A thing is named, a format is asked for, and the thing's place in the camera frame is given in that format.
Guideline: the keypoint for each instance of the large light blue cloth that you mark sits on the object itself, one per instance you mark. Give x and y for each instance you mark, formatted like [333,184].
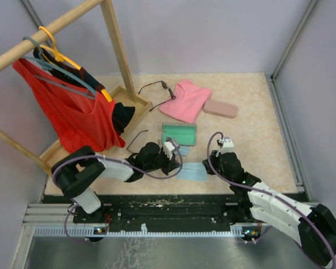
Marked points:
[193,172]

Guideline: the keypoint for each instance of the thin wire-frame sunglasses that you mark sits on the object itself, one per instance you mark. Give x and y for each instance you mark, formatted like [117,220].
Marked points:
[140,140]

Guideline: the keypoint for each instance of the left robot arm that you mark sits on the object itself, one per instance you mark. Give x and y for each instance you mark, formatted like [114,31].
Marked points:
[74,174]

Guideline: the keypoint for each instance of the wooden clothes rack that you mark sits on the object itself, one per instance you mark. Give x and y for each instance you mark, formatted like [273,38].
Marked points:
[125,95]

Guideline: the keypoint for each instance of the tortoiseshell sunglasses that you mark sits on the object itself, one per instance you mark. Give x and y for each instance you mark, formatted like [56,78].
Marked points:
[165,86]

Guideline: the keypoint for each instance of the grey glasses case green lining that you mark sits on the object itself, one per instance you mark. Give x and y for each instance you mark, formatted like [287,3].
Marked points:
[182,133]

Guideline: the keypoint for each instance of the red hanging shirt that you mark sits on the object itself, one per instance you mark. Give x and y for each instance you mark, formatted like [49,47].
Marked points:
[77,120]

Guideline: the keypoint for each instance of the dark striped hanging garment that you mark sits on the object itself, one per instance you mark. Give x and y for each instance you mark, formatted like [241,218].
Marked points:
[121,114]

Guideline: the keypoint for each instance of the aluminium frame rail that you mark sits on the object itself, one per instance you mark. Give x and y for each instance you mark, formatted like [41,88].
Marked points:
[49,240]

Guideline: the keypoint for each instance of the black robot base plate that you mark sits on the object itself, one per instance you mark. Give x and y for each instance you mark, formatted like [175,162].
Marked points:
[174,215]

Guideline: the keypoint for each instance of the pink glasses case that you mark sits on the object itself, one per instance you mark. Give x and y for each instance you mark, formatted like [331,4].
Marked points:
[221,109]

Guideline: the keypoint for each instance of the grey-blue plastic hanger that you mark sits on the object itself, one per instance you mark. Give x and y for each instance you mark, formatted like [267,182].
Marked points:
[46,66]

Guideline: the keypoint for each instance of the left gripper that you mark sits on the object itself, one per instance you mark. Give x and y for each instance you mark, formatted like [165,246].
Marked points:
[171,165]

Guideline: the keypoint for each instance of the yellow plastic hanger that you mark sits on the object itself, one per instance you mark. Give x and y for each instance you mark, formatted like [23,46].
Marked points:
[59,57]

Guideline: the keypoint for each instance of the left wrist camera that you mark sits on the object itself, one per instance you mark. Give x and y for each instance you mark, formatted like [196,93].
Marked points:
[171,148]

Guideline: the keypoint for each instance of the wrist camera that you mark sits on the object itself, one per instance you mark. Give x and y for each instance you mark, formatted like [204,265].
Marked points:
[171,148]
[226,145]

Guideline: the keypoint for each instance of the small light blue cloth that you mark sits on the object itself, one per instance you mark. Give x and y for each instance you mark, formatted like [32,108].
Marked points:
[184,151]

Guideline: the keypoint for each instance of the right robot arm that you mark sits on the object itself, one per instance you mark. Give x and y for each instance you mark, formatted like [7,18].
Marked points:
[313,228]

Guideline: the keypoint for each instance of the pink folded shirt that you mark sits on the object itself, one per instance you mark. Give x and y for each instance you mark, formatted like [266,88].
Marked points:
[188,103]

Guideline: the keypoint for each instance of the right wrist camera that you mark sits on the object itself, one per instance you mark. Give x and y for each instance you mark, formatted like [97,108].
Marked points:
[226,145]

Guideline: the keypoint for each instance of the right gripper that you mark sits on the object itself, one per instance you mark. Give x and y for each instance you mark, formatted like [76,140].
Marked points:
[214,157]

